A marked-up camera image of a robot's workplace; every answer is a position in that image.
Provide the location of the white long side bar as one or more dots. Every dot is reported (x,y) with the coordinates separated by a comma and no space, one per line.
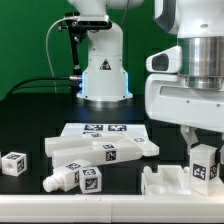
(63,142)
(102,153)

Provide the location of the white cube nut with tag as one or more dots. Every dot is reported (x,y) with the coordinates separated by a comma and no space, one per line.
(90,180)

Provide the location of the white flat chair back panel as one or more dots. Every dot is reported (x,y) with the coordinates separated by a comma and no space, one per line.
(82,128)

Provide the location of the white long side bar lower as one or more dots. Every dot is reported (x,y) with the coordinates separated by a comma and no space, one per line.
(102,153)

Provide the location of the white cube nut far left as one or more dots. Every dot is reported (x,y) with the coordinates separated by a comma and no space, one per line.
(14,163)

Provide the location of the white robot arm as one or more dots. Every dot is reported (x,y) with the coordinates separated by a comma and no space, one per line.
(186,82)

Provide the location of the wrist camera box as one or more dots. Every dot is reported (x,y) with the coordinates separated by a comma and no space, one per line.
(168,61)

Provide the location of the white long side bar upper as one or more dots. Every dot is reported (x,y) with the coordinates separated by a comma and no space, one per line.
(63,142)

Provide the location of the white L-shaped border fence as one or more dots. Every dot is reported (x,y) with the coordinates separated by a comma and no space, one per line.
(152,208)

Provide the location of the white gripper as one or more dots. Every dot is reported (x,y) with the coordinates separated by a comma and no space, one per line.
(168,99)

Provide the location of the white chair seat part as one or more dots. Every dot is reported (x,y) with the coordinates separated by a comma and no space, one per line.
(167,180)

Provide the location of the black camera on stand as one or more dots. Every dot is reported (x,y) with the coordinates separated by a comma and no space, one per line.
(74,22)

